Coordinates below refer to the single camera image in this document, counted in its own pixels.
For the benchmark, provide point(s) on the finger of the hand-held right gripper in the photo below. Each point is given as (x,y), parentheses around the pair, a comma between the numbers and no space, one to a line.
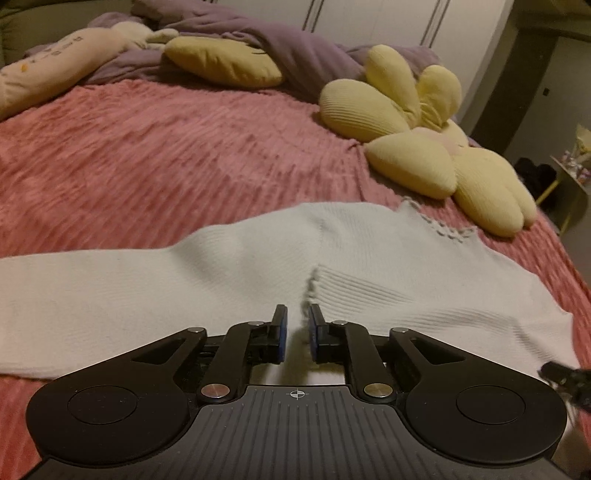
(570,381)

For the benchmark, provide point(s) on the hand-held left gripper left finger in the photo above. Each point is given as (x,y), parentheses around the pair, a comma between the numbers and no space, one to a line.
(281,334)

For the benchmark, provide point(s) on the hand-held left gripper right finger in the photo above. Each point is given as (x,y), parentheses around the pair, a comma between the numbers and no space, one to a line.
(315,333)

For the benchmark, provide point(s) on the white knit sweater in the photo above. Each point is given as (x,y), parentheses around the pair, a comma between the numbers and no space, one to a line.
(138,286)

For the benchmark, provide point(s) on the yellow side table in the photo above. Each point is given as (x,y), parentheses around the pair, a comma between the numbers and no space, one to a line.
(575,194)

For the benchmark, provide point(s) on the yellow flower-shaped pillow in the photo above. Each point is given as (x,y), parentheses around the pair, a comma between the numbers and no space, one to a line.
(406,161)

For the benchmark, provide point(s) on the dark cloth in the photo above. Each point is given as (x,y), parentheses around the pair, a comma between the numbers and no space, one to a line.
(535,177)

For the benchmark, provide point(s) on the pink ribbed blanket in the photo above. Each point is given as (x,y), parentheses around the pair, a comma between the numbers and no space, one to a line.
(161,152)

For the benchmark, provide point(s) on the wrapped flower bouquet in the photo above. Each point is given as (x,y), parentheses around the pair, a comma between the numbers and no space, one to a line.
(579,154)

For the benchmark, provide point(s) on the small yellow pillow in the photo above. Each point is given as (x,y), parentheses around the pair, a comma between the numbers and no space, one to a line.
(221,60)

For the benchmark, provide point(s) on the purple duvet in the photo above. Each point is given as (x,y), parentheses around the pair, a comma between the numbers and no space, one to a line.
(295,50)

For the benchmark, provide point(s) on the white wardrobe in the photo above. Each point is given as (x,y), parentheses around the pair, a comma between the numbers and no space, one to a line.
(392,23)

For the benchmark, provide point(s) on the peach long plush toy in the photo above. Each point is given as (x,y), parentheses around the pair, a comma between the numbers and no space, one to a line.
(60,60)

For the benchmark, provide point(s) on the olive green headboard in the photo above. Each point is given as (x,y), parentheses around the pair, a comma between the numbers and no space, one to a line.
(27,23)

